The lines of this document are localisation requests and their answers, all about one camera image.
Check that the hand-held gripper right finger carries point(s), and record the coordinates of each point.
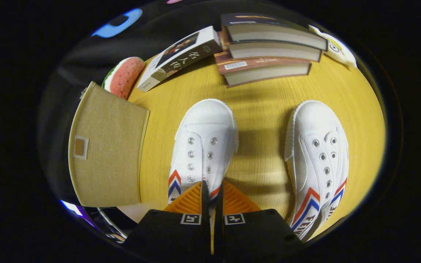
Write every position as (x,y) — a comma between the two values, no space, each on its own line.
(219,204)

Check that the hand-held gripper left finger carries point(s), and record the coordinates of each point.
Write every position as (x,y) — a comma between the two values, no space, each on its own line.
(205,204)

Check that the white canvas shoe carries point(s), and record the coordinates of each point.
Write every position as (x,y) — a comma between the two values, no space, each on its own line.
(313,124)
(207,120)

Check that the beige fabric storage box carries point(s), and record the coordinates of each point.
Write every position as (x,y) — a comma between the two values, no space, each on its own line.
(112,157)

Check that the purple lit screen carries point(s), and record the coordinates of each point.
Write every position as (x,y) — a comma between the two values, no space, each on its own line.
(73,210)

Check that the brown book with white label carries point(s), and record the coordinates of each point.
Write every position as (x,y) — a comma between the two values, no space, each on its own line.
(261,71)

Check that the watermelon slice plush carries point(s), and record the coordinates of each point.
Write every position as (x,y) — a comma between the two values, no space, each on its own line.
(124,76)

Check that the white portrait cover book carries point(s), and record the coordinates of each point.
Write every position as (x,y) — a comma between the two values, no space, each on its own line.
(181,54)

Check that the dark brown cover book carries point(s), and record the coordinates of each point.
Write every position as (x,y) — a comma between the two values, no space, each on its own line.
(272,50)

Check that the black cover book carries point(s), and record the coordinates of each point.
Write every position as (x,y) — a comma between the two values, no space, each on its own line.
(276,34)

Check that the white cartoon face plush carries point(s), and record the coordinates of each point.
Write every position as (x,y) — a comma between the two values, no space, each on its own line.
(336,47)

